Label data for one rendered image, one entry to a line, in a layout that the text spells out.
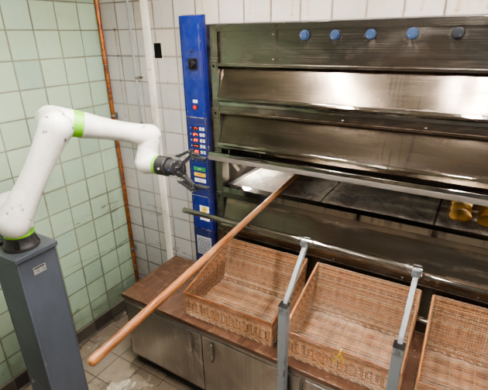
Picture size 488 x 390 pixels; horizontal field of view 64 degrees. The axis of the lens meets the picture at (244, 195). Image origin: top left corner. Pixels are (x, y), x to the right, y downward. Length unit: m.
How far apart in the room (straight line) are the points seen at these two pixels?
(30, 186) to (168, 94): 1.14
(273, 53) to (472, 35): 0.87
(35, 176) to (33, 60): 1.04
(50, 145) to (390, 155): 1.45
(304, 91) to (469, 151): 0.79
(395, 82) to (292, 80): 0.49
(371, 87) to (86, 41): 1.75
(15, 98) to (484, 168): 2.34
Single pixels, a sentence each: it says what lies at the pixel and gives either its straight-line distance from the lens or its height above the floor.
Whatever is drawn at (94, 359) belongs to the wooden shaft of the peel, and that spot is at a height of 1.20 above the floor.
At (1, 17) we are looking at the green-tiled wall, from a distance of 2.50.
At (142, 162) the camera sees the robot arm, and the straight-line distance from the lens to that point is 1.89.
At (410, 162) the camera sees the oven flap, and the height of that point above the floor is 1.50.
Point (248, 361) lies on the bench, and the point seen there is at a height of 0.48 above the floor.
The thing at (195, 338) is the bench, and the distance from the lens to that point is 2.33.
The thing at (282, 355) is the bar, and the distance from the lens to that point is 1.94.
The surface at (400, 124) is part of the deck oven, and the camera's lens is 1.91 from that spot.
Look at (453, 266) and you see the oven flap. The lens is 2.12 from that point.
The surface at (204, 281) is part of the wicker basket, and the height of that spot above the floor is 0.69.
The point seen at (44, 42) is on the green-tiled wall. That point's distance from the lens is 2.61.
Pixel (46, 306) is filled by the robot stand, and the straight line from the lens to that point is 2.06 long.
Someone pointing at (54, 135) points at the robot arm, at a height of 1.72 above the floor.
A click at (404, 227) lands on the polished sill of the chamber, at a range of 2.06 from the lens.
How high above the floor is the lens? 2.05
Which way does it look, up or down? 22 degrees down
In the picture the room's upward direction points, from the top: 1 degrees counter-clockwise
